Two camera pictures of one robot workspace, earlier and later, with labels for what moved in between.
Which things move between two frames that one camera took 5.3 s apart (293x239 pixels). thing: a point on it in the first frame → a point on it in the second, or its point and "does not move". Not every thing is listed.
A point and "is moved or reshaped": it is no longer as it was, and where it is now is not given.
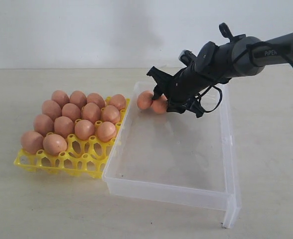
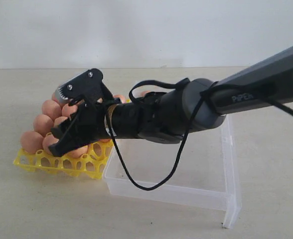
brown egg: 51,108 does not move
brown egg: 54,144 does not move
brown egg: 32,141 does not move
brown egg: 159,105 is moved or reshaped
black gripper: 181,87 → 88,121
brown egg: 119,100 does not move
